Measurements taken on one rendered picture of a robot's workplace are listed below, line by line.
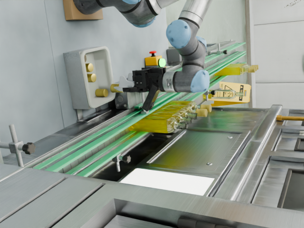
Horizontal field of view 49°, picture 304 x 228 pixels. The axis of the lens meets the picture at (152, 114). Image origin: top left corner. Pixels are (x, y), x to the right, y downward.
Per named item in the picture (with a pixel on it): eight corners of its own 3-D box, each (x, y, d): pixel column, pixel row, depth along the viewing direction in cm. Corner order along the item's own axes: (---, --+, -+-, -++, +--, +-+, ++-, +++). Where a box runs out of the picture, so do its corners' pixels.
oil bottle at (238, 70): (214, 75, 242) (254, 74, 228) (214, 68, 240) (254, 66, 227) (216, 74, 247) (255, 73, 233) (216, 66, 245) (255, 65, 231)
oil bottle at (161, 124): (128, 130, 143) (173, 134, 133) (126, 118, 142) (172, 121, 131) (135, 126, 148) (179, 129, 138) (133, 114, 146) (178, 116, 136)
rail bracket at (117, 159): (98, 171, 126) (128, 175, 120) (95, 154, 125) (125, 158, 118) (104, 166, 130) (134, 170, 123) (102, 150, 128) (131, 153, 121)
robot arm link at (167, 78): (182, 90, 121) (172, 95, 114) (170, 90, 124) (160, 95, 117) (180, 69, 119) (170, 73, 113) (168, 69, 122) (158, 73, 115)
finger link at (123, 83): (112, 75, 127) (135, 73, 124) (114, 90, 129) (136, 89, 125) (109, 76, 124) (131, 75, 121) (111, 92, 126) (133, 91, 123)
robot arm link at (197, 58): (201, 29, 110) (197, 60, 107) (210, 44, 119) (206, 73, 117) (178, 30, 113) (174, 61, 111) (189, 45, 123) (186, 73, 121)
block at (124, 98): (115, 109, 145) (128, 109, 142) (111, 88, 142) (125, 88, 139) (119, 106, 148) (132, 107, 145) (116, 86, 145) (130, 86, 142)
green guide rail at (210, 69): (134, 108, 146) (150, 109, 142) (134, 106, 145) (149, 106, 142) (236, 52, 292) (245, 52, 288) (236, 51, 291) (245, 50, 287)
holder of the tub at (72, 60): (75, 121, 133) (91, 122, 129) (63, 52, 125) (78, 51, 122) (101, 109, 147) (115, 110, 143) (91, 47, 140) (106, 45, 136)
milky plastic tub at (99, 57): (73, 109, 131) (91, 110, 127) (63, 52, 125) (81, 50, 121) (100, 98, 146) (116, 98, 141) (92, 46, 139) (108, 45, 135)
